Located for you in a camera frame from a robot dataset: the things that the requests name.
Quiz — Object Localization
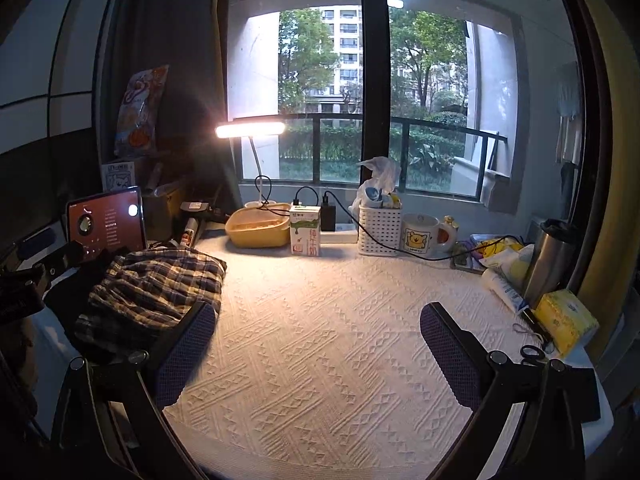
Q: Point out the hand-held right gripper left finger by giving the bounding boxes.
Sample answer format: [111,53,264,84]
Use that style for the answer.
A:
[50,300,218,480]

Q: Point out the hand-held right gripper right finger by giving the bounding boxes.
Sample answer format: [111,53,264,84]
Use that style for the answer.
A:
[420,301,586,480]

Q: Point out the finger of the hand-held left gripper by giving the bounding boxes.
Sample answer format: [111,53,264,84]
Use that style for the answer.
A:
[40,241,86,281]

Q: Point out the plaid pants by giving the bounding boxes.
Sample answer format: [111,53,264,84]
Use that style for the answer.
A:
[74,246,228,356]

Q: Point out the tablet with red screen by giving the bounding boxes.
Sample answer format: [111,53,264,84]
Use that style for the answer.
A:
[66,186,148,263]

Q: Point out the white roll pack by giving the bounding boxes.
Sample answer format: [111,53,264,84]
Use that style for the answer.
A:
[481,268,531,316]

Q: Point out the white bear print box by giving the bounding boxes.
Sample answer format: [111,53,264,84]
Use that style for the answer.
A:
[101,160,137,192]

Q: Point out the brown cardboard box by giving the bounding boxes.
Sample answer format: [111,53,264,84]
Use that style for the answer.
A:
[142,180,186,241]

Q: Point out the white plastic packet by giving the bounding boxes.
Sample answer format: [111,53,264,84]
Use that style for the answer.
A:
[482,244,536,281]

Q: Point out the yellow printed packet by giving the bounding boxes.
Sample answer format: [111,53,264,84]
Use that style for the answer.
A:
[472,238,516,259]

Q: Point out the yellow tissue pack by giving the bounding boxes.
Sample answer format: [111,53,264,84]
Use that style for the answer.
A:
[534,289,600,358]

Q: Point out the white bear print mug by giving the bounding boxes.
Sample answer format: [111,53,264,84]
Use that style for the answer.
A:
[400,213,453,256]

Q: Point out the stainless steel kettle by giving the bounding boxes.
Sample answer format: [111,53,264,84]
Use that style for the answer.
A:
[520,218,578,310]

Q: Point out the yellow food container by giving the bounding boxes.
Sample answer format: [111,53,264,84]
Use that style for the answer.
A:
[225,203,292,249]

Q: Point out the black box with label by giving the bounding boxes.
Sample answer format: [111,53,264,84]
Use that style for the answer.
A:
[179,200,226,223]

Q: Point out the white perforated basket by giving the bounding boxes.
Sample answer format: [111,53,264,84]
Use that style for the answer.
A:
[357,202,404,257]

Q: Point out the green white milk carton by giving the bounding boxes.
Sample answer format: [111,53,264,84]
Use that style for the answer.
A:
[289,205,322,257]

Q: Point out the colourful snack bag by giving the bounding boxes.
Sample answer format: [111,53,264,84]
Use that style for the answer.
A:
[114,65,170,157]

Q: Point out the white plastic bag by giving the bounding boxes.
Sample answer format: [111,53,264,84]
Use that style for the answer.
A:
[356,156,401,196]

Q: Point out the dark curtain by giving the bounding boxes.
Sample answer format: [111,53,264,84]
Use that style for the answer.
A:
[97,0,236,211]

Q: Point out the white desk lamp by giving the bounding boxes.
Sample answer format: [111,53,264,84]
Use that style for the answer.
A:
[215,119,287,208]

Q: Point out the black balcony railing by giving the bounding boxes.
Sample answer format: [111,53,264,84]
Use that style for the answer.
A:
[279,112,508,186]

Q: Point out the yellow curtain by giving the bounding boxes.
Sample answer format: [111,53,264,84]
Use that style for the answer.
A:
[567,0,640,321]

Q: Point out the light hanging clothes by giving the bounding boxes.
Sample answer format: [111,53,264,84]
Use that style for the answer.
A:
[555,62,586,163]

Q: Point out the black device with lanyard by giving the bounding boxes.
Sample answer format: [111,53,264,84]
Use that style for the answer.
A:
[512,307,555,348]

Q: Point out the black cable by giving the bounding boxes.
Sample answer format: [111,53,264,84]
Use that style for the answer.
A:
[292,185,523,261]

